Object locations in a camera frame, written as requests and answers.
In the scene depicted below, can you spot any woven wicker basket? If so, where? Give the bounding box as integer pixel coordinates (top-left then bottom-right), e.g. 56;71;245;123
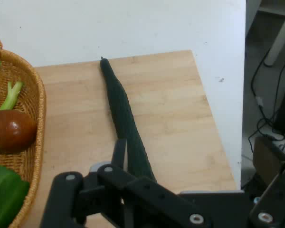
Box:
0;28;47;228

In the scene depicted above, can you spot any wooden cutting board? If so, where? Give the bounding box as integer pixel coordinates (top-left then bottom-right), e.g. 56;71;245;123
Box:
34;49;237;228

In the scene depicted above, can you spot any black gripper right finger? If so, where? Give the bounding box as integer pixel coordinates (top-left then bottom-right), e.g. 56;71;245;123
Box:
248;160;285;228

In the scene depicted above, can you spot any white slanted furniture leg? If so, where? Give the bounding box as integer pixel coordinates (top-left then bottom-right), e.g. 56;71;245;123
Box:
263;4;285;67

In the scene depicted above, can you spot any brown cardboard box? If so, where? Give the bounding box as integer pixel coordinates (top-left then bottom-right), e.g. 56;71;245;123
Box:
252;136;285;187

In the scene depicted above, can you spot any dark green cucumber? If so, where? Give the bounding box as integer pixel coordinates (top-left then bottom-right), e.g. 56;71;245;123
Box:
99;56;157;184

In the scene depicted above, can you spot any green bell pepper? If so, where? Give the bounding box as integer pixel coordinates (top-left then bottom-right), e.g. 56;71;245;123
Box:
0;165;30;228

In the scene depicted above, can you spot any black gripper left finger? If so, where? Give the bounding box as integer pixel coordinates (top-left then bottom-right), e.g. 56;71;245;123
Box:
39;138;211;228

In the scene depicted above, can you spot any brown shiny mushroom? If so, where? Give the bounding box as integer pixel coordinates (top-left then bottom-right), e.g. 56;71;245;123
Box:
0;109;38;153

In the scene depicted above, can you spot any thin black floor cable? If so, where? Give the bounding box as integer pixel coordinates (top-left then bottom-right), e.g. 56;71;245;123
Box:
248;33;285;155

